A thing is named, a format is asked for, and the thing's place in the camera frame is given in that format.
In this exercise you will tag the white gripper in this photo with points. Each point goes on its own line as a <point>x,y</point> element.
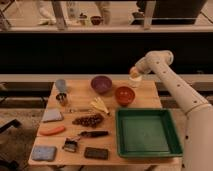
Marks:
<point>141,66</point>

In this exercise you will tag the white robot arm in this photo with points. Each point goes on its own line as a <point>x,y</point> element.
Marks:
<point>198,145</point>

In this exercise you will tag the white paper cup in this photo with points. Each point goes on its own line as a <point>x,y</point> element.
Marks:
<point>135,82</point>

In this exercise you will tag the blue plastic cup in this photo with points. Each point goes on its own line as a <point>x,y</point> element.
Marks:
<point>61,85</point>

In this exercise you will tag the small metal cup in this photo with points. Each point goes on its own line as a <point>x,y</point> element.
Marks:
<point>62,99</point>

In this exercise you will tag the purple bowl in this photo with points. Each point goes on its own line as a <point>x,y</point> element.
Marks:
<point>101,84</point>

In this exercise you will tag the dark red background bowl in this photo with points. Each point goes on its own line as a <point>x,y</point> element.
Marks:
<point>96,20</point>

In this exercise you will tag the bunch of yellow bananas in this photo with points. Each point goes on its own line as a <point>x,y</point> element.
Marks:
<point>99,104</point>

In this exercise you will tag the green plastic tray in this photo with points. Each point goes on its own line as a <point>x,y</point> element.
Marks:
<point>146,133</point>

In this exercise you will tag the bunch of dark grapes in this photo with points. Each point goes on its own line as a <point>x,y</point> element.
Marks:
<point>89,121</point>

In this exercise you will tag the metal spoon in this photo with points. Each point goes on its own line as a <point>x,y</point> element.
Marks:
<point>78,110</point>

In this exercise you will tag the orange carrot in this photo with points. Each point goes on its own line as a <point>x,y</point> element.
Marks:
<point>53,131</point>

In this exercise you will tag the grey blue cloth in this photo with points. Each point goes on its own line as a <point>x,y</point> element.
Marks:
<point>52,115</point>

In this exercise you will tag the black metal binder clip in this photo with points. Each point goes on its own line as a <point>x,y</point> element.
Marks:
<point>71,144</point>

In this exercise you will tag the blue sponge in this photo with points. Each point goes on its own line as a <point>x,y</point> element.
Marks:
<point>44,153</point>

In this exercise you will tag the black handled knife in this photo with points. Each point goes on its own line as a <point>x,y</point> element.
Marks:
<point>93,134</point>

